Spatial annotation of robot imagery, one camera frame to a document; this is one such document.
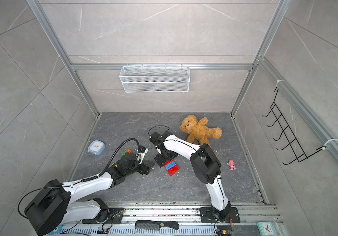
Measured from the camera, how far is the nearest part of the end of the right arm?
2.21 ft

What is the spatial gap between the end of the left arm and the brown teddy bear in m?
0.37

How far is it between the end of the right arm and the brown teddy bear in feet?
0.81

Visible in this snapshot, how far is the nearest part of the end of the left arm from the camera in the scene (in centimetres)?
63

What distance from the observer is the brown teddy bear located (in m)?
0.97
